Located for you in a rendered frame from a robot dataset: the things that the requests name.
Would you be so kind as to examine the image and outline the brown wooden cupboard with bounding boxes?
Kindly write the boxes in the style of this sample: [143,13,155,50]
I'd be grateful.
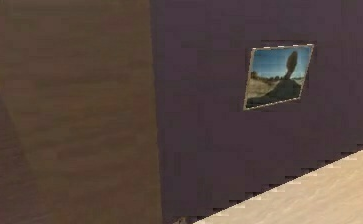
[0,0,164,224]

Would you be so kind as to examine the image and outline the framed landscape picture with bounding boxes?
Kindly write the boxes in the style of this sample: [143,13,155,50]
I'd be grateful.
[242,43,315,112]

